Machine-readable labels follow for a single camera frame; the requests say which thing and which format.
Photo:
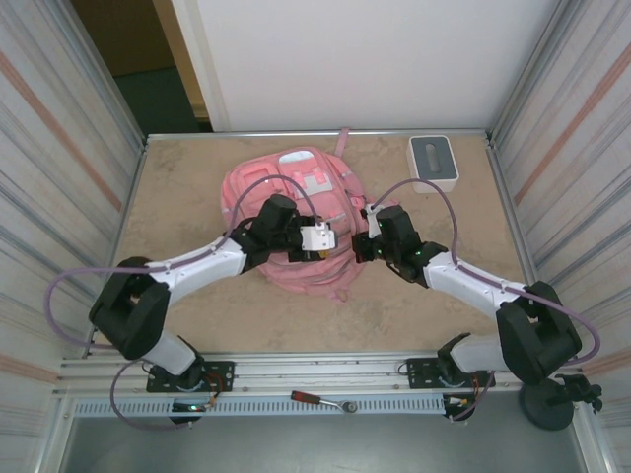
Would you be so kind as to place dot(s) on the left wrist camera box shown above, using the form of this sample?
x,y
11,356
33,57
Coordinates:
x,y
318,237

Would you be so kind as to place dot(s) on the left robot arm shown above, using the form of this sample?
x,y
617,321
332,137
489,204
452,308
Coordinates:
x,y
128,310

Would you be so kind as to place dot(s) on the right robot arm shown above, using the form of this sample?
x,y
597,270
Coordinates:
x,y
537,335

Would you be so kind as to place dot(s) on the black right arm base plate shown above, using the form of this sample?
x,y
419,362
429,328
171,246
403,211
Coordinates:
x,y
419,369

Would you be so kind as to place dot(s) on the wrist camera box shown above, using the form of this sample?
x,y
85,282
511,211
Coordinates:
x,y
318,237
371,217

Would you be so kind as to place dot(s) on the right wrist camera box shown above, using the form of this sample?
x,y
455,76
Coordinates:
x,y
371,217

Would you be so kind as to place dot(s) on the small circuit board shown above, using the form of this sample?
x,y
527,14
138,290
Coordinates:
x,y
458,401
189,407

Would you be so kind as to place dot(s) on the aluminium mounting rail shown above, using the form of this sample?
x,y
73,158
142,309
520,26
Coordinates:
x,y
320,367

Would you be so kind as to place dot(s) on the black round clamp mount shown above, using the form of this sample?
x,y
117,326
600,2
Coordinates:
x,y
547,409

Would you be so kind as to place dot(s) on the aluminium table border rail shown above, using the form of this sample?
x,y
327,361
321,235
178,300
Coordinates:
x,y
162,136

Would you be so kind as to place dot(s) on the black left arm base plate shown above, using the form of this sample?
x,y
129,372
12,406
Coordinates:
x,y
222,374

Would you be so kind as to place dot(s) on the pink backpack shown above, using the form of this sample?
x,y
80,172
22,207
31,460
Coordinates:
x,y
305,281

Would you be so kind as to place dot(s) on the white tissue box grey top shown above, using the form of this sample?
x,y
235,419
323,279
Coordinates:
x,y
434,157

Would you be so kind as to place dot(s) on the white door frame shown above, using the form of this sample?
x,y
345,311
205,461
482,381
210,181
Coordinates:
x,y
197,64

